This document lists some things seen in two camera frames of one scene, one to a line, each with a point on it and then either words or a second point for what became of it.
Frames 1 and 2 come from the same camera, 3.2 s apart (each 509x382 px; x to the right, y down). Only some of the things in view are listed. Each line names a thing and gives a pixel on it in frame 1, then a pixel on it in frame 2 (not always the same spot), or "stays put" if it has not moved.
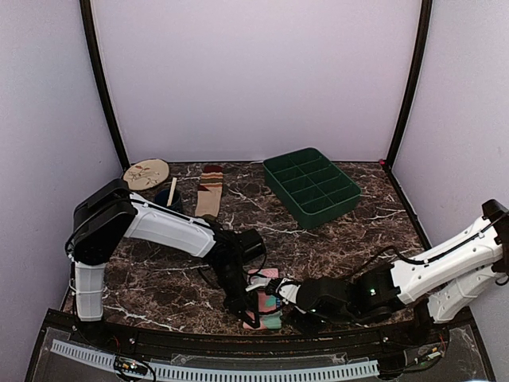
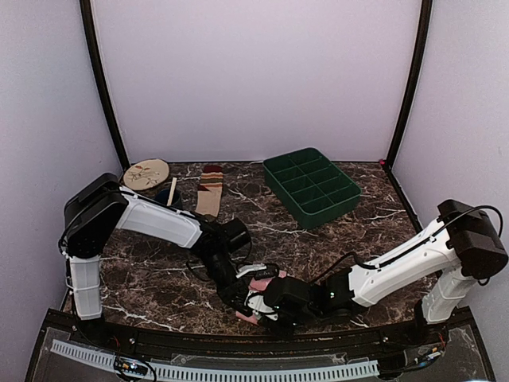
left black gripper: x=244 y=302 stays put
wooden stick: x=172 y=192 stays put
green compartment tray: x=317 y=191 stays put
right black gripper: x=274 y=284 to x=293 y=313
